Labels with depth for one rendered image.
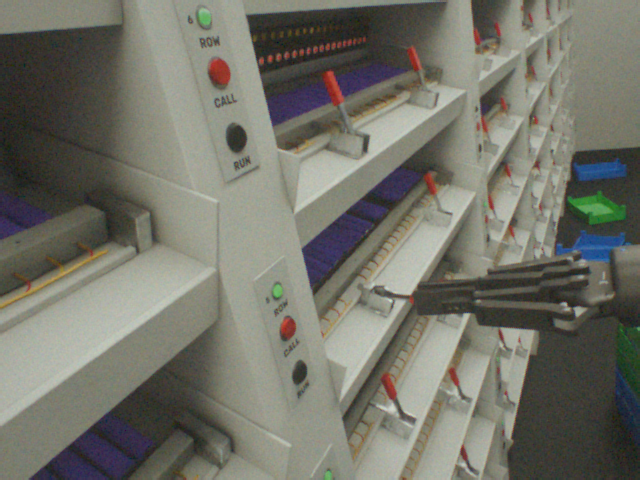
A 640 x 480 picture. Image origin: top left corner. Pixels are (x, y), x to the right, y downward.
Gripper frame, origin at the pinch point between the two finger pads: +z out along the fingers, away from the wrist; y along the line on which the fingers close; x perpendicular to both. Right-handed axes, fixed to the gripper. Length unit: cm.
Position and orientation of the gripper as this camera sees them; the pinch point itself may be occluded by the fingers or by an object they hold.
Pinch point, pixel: (446, 297)
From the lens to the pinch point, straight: 55.7
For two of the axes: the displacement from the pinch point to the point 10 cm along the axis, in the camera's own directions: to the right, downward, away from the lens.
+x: -3.3, -9.0, -2.6
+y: 4.8, -4.1, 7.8
